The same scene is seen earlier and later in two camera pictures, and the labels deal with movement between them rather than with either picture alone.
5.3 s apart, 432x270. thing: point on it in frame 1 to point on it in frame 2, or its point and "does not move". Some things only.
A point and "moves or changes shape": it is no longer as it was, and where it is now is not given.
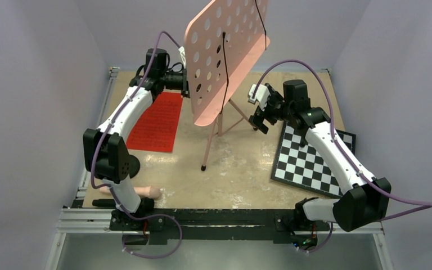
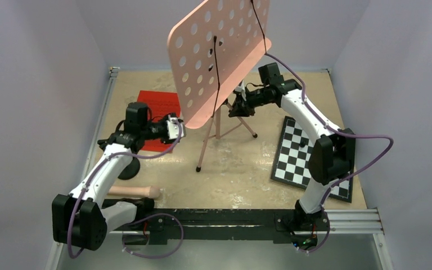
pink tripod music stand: x=221 y=40 moves or changes shape
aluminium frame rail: x=85 y=220 does not move
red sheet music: x=155 y=127 does not move
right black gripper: x=274 y=96 to x=243 y=108
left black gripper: x=185 y=88 to x=166 y=141
